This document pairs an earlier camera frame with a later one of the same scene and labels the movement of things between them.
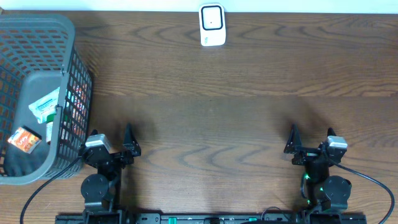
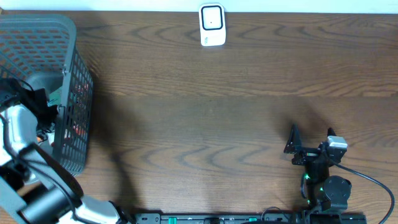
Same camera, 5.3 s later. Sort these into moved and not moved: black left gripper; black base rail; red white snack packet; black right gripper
Moved: black left gripper
Not moved: black base rail; black right gripper; red white snack packet
